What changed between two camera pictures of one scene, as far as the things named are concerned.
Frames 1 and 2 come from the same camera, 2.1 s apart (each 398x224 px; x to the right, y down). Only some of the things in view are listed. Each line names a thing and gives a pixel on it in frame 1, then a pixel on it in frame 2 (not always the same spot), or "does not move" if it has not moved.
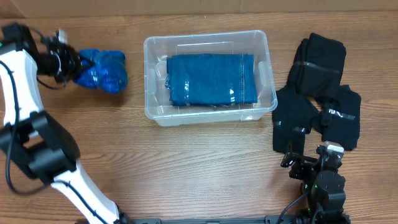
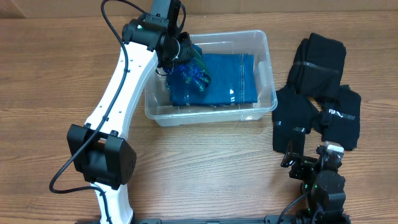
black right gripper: (302, 163) does not move
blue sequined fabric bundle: (109, 72) to (193, 74)
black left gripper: (71, 62) to (185, 47)
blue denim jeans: (211, 79) does not move
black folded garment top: (318, 67) does not move
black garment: (293, 114) does not move
